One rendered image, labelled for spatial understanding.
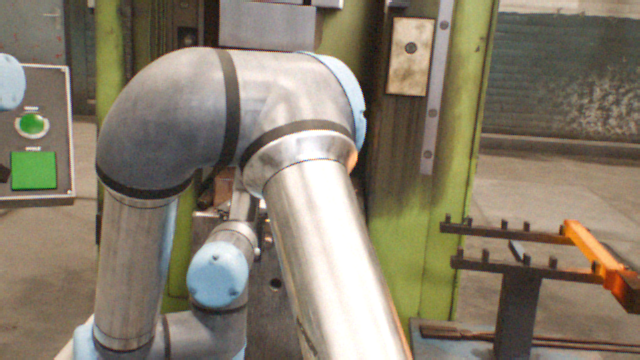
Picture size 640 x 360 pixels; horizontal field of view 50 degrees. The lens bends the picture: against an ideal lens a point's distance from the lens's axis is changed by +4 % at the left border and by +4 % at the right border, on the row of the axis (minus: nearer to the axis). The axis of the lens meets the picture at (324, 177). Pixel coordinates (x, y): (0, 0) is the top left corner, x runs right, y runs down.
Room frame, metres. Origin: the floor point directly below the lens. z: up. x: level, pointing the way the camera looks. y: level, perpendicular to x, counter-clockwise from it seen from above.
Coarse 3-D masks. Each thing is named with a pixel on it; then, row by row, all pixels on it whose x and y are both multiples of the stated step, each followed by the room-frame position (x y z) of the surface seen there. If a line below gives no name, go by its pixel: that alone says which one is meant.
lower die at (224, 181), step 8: (224, 168) 1.52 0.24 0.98; (232, 168) 1.52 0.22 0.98; (224, 176) 1.44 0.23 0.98; (232, 176) 1.45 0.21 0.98; (216, 184) 1.42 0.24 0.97; (224, 184) 1.42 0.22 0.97; (232, 184) 1.42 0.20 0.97; (216, 192) 1.42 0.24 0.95; (224, 192) 1.42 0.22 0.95; (216, 200) 1.42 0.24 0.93; (224, 200) 1.42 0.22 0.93
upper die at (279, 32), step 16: (224, 0) 1.42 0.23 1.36; (240, 0) 1.42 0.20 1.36; (224, 16) 1.42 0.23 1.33; (240, 16) 1.42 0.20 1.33; (256, 16) 1.42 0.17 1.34; (272, 16) 1.42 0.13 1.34; (288, 16) 1.42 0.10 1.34; (304, 16) 1.42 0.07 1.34; (320, 16) 1.63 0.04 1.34; (224, 32) 1.42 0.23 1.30; (240, 32) 1.42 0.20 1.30; (256, 32) 1.42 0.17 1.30; (272, 32) 1.42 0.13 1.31; (288, 32) 1.42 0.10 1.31; (304, 32) 1.42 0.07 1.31; (320, 32) 1.69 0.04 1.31; (256, 48) 1.42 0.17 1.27; (272, 48) 1.42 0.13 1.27; (288, 48) 1.42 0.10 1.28; (304, 48) 1.42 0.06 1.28
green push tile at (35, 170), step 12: (12, 156) 1.26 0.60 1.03; (24, 156) 1.27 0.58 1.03; (36, 156) 1.28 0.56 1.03; (48, 156) 1.28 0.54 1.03; (12, 168) 1.25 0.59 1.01; (24, 168) 1.26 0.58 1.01; (36, 168) 1.26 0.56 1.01; (48, 168) 1.27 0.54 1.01; (12, 180) 1.24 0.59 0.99; (24, 180) 1.25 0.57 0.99; (36, 180) 1.25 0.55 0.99; (48, 180) 1.26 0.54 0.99
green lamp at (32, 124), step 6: (30, 114) 1.32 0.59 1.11; (24, 120) 1.31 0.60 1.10; (30, 120) 1.31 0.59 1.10; (36, 120) 1.31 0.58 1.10; (42, 120) 1.32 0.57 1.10; (24, 126) 1.30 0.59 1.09; (30, 126) 1.30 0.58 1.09; (36, 126) 1.31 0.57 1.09; (42, 126) 1.31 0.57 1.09; (30, 132) 1.30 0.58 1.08; (36, 132) 1.30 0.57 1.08
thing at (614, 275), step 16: (576, 224) 1.38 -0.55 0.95; (576, 240) 1.31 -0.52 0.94; (592, 240) 1.28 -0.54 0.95; (592, 256) 1.21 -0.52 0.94; (608, 256) 1.19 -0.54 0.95; (608, 272) 1.10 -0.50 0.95; (624, 272) 1.09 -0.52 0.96; (608, 288) 1.10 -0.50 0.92; (624, 288) 1.06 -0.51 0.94; (624, 304) 1.04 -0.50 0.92
